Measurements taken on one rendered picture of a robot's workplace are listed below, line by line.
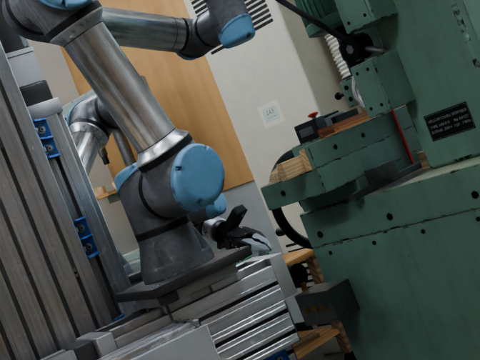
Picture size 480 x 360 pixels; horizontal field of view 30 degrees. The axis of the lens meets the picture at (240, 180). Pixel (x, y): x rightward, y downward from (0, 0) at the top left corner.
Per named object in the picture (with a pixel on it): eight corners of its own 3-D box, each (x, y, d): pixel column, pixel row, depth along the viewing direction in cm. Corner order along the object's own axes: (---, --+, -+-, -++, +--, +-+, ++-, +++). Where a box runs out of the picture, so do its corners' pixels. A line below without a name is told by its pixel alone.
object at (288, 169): (427, 118, 235) (421, 104, 235) (433, 116, 234) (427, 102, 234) (282, 181, 201) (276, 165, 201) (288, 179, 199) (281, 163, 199)
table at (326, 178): (392, 151, 262) (385, 131, 262) (475, 123, 238) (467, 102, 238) (244, 218, 224) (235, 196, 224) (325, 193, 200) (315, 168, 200)
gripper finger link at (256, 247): (271, 264, 259) (248, 253, 265) (270, 246, 256) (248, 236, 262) (263, 268, 257) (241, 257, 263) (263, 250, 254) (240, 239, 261)
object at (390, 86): (393, 108, 204) (374, 59, 204) (416, 99, 199) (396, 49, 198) (368, 118, 198) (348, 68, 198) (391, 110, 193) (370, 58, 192)
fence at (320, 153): (462, 104, 239) (454, 85, 239) (467, 102, 238) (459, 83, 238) (312, 169, 201) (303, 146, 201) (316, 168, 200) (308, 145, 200)
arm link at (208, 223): (219, 211, 275) (199, 220, 270) (229, 216, 272) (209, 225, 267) (220, 233, 278) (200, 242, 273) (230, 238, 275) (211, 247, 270)
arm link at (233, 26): (235, 49, 192) (216, 1, 192) (266, 32, 183) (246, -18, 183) (207, 58, 188) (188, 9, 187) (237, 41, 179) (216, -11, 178)
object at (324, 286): (326, 313, 225) (314, 284, 225) (360, 308, 216) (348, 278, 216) (303, 327, 220) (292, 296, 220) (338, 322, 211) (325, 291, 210)
